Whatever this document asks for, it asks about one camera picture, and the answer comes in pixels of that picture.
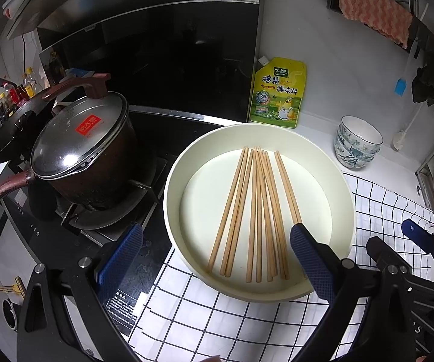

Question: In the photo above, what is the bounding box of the dark hanging cloth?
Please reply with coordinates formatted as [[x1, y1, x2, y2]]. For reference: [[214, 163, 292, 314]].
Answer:
[[411, 64, 434, 108]]

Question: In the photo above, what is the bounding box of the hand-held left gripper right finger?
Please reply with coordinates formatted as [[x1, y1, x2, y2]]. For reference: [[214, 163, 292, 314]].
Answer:
[[290, 223, 419, 362]]

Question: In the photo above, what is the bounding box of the round white tray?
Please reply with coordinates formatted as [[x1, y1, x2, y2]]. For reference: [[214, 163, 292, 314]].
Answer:
[[163, 122, 355, 303]]

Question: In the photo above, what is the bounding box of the white long-handled bottle brush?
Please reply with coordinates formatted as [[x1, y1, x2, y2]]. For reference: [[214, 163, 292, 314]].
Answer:
[[390, 102, 427, 151]]

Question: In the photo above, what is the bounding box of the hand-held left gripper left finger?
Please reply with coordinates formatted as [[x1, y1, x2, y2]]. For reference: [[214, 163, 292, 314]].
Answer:
[[17, 223, 144, 362]]

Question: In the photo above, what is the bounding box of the black wall rail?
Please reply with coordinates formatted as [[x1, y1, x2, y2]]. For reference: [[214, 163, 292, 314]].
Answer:
[[317, 0, 434, 66]]

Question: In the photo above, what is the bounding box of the white black grid mat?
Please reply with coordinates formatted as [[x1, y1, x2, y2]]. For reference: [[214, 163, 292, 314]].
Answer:
[[127, 171, 434, 362]]

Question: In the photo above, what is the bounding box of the black range hood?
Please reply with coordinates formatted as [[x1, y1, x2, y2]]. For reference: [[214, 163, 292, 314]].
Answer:
[[2, 0, 262, 122]]

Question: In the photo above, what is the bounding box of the blue silicone brush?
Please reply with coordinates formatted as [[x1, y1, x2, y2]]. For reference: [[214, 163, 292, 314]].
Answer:
[[394, 45, 421, 97]]

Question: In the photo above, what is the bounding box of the glass pot lid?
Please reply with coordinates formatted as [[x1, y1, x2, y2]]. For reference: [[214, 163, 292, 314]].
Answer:
[[30, 73, 129, 180]]

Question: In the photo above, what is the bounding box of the row of condiment bottles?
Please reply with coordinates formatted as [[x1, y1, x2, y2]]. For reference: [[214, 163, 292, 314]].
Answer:
[[0, 51, 67, 123]]

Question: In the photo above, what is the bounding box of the black wok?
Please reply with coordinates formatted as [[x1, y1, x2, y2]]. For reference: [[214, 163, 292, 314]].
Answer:
[[0, 77, 65, 167]]

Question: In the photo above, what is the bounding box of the white floral porcelain bowl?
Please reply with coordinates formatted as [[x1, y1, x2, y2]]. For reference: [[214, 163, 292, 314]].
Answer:
[[339, 116, 384, 148], [334, 140, 378, 170], [336, 130, 382, 161]]

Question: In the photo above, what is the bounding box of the orange striped dishcloth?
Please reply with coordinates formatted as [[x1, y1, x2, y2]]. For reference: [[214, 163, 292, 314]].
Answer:
[[335, 0, 414, 49]]

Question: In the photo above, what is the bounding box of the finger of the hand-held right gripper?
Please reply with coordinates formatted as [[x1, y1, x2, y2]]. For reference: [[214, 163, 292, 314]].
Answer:
[[366, 236, 410, 277], [401, 219, 434, 256]]

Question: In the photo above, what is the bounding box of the yellow seasoning pouch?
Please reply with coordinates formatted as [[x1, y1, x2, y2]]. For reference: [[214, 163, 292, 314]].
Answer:
[[248, 56, 308, 129]]

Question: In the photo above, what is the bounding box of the black gas stove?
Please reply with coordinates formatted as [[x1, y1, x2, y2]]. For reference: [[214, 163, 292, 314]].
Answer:
[[0, 151, 174, 251]]

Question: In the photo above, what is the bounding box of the dark brown cooking pot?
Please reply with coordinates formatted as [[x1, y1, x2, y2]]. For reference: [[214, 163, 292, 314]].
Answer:
[[0, 110, 139, 212]]

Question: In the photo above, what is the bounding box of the bundle of wooden chopsticks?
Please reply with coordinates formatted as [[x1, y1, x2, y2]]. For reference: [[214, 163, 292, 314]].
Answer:
[[206, 146, 308, 283]]

